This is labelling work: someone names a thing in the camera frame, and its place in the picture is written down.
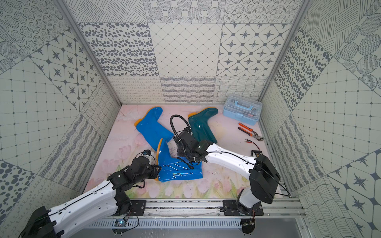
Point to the green rubber boot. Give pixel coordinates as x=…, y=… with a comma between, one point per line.
x=199, y=124

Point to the light blue plastic toolbox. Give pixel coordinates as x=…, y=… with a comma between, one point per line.
x=242, y=109

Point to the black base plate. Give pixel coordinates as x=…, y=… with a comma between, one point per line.
x=234, y=208
x=133, y=207

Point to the blue rubber boot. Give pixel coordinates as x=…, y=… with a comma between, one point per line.
x=151, y=129
x=175, y=168

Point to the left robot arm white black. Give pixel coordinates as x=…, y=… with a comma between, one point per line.
x=107, y=199

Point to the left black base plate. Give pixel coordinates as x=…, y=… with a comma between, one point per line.
x=133, y=207

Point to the orange handled pliers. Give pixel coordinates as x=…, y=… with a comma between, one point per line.
x=250, y=132

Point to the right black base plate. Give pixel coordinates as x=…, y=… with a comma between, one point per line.
x=234, y=208

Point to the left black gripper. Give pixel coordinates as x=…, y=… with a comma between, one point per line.
x=154, y=171

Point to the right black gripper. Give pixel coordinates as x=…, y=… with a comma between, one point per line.
x=180, y=152

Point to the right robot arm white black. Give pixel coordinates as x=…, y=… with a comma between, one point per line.
x=258, y=170

